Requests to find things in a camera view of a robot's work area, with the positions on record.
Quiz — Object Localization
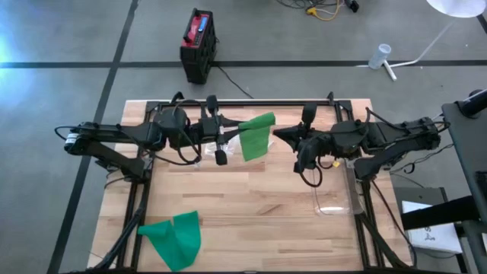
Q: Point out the white box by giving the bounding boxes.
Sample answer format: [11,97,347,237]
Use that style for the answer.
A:
[401,199,464,255]

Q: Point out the white floor lamp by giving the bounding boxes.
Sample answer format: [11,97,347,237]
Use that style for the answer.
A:
[356,0,487,82]

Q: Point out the red and black battery box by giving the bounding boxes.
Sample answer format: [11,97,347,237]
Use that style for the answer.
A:
[179,7,219,85]

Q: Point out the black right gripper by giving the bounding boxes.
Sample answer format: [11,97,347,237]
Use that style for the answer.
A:
[272,102,334,174]

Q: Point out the grey metal cart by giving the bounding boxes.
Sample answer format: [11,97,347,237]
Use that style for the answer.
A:
[401,88,487,274]

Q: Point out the black power cable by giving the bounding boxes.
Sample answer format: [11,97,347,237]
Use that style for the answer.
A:
[215,65,255,100]

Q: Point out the green woven bandage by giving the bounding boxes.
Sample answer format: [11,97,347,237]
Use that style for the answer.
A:
[237,111,276,163]

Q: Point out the green flat elastic band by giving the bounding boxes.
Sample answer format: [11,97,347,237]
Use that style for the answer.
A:
[137,209,202,272]

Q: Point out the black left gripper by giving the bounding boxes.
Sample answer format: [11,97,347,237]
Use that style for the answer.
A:
[192,94,244,165]

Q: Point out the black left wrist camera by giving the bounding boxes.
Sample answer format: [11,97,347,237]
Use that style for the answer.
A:
[201,118,218,139]

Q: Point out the clear plastic bin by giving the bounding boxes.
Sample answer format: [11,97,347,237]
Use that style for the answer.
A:
[313,167,363,218]

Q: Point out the yellow and black floor cables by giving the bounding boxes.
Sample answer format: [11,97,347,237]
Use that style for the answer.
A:
[275,0,361,22]

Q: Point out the black aluminium table frame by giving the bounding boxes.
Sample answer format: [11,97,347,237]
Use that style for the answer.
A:
[86,91,416,274]

